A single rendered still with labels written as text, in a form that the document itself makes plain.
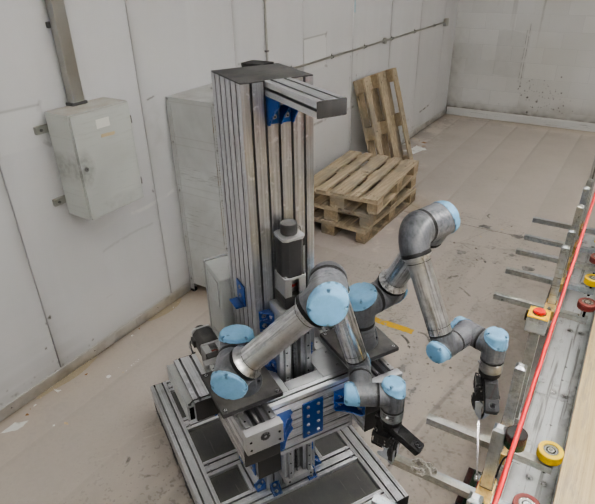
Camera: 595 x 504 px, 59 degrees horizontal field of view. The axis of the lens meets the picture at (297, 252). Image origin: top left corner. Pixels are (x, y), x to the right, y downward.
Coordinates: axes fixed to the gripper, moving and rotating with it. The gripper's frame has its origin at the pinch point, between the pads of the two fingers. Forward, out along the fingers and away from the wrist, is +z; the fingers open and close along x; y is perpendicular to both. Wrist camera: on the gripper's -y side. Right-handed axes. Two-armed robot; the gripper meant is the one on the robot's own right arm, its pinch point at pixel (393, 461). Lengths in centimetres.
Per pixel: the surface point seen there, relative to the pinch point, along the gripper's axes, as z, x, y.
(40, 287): 14, -21, 230
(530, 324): -36, -51, -28
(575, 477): -7, -18, -53
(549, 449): -8, -24, -44
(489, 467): -13.6, -2.1, -29.7
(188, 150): -37, -140, 212
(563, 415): 21, -76, -47
